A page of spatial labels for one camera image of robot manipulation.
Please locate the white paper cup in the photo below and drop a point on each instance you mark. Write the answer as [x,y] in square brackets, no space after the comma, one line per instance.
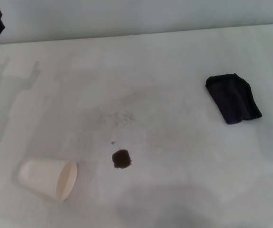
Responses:
[41,177]

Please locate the dark purple rag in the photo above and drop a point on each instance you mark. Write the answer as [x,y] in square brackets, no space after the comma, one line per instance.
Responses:
[234,99]

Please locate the dark brown liquid stain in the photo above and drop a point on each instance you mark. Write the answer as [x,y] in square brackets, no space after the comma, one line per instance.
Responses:
[121,159]

